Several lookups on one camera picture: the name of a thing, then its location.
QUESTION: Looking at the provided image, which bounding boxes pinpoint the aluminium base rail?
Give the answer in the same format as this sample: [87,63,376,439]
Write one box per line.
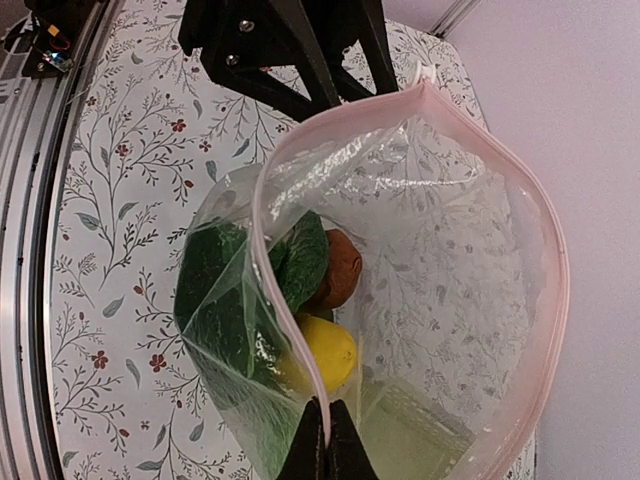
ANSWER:
[1,1,123,479]

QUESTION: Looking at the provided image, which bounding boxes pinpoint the clear zip top bag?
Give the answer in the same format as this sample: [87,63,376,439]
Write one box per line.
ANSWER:
[184,64,569,479]

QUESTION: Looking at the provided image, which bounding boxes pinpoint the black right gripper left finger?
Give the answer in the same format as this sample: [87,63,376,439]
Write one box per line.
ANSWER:
[280,397,326,480]

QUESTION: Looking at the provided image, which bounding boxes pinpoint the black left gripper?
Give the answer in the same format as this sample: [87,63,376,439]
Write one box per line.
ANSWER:
[178,0,398,122]

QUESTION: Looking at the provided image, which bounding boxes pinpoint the floral patterned table mat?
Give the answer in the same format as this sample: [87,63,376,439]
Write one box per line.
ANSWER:
[50,1,530,479]

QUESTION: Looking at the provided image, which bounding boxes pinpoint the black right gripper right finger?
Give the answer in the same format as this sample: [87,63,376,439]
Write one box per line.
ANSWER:
[326,400,378,480]

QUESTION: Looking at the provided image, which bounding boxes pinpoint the beige perforated plastic basket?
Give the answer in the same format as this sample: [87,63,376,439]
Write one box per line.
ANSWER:
[356,381,475,479]

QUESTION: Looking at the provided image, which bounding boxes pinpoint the green white bok choy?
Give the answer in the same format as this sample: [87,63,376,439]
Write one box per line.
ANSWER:
[174,211,329,388]

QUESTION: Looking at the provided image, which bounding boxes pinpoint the left aluminium corner post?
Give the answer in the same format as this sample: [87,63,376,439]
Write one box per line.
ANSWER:
[429,0,480,39]

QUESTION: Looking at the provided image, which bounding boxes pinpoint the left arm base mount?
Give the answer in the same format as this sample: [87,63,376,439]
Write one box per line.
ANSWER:
[1,1,86,78]

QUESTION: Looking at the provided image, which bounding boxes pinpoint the yellow lemon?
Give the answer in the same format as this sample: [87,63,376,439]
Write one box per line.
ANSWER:
[276,313,357,394]

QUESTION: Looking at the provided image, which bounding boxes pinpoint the brown potato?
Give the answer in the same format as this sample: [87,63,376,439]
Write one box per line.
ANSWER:
[304,229,363,311]

